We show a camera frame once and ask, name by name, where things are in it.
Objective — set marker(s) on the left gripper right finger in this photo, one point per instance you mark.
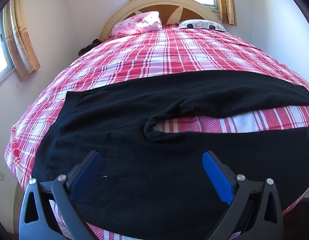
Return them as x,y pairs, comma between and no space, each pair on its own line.
253,204

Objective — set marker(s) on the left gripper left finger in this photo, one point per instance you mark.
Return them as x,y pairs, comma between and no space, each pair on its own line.
37,220

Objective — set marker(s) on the black pants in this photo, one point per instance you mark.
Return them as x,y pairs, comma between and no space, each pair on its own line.
151,184

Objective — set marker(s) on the side window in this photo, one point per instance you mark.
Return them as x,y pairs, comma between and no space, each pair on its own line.
6,63

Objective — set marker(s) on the side window right curtain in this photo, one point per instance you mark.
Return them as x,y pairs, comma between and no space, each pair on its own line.
18,41

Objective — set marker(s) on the black object beside bed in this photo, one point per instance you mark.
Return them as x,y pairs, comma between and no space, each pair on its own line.
89,47

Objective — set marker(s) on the red plaid bed sheet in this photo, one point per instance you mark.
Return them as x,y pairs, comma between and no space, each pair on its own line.
150,54

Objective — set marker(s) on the white black-dotted pillow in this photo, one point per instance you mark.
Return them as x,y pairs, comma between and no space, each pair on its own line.
201,24

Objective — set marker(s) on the head window right curtain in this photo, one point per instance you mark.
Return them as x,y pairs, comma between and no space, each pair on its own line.
227,12

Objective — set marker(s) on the pink floral pillow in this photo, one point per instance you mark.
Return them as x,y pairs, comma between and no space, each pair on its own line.
138,24

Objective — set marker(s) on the beige wooden headboard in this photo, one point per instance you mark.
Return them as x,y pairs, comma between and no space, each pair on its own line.
170,12

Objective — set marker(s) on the white wall socket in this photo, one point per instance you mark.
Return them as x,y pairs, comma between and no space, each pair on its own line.
2,174

